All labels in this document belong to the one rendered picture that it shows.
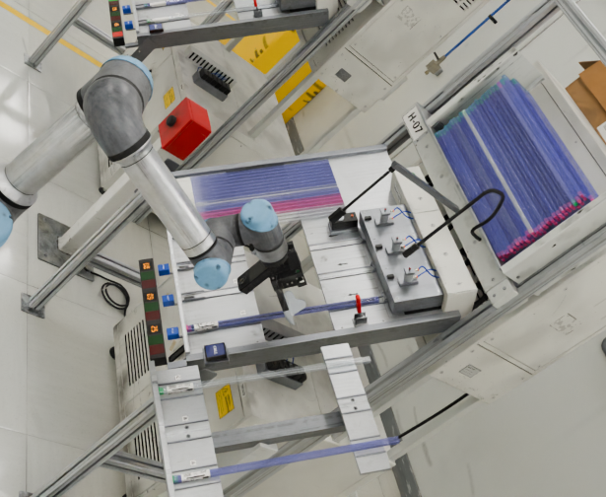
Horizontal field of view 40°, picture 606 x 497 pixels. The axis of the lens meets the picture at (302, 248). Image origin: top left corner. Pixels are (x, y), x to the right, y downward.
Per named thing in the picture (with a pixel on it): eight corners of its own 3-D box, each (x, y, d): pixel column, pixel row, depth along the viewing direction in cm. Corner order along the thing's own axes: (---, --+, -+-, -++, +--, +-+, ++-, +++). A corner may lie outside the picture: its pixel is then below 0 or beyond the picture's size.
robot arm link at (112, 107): (107, 88, 153) (243, 282, 176) (120, 66, 162) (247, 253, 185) (57, 115, 156) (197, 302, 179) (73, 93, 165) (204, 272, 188)
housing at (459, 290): (439, 328, 221) (447, 294, 211) (387, 203, 253) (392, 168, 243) (468, 323, 222) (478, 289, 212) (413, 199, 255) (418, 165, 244)
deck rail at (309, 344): (188, 376, 208) (186, 361, 203) (187, 369, 209) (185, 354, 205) (457, 329, 219) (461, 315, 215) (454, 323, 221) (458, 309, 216)
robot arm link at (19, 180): (-56, 217, 182) (111, 64, 162) (-32, 183, 195) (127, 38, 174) (-13, 252, 187) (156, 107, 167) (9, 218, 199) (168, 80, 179)
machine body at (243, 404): (113, 517, 253) (251, 414, 227) (101, 336, 299) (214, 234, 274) (265, 549, 294) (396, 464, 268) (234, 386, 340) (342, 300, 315)
